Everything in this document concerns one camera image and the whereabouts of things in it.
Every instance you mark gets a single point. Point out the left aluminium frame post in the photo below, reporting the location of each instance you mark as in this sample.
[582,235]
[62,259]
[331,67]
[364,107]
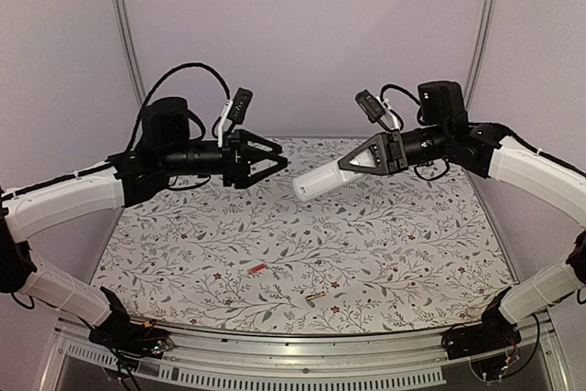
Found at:
[122,20]

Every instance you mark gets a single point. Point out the front aluminium rail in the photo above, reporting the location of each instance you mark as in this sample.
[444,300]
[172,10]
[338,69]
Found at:
[211,359]

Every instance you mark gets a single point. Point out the aluminium frame post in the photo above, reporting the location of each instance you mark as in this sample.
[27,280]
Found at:
[122,20]
[479,48]

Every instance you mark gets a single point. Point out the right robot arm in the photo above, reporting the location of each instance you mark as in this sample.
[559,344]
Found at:
[489,151]

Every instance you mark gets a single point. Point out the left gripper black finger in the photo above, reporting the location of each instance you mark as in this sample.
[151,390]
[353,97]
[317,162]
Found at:
[260,143]
[256,169]

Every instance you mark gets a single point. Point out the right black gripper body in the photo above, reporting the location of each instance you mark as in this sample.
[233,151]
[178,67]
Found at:
[397,151]

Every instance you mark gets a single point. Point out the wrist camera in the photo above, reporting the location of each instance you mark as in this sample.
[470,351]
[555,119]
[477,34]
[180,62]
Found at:
[371,107]
[241,101]

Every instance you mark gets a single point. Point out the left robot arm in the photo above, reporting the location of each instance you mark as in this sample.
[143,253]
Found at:
[164,151]

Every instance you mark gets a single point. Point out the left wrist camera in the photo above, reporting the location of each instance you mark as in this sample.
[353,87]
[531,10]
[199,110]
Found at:
[241,101]

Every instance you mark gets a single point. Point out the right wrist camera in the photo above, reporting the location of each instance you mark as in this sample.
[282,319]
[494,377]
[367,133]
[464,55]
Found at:
[371,107]

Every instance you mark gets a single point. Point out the white remote control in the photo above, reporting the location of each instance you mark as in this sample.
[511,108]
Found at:
[323,180]

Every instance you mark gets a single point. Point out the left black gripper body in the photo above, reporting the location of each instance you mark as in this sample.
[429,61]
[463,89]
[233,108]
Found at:
[231,164]

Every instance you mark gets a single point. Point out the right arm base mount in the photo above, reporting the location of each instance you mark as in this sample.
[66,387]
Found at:
[490,334]

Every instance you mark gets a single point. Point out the floral patterned table mat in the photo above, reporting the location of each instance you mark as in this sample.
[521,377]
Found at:
[400,253]

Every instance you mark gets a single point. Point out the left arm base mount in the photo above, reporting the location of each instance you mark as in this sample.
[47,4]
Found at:
[143,339]

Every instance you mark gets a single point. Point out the red battery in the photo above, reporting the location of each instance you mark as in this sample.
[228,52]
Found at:
[256,269]

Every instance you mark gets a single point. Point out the right aluminium frame post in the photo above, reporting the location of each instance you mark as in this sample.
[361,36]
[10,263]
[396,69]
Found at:
[479,48]

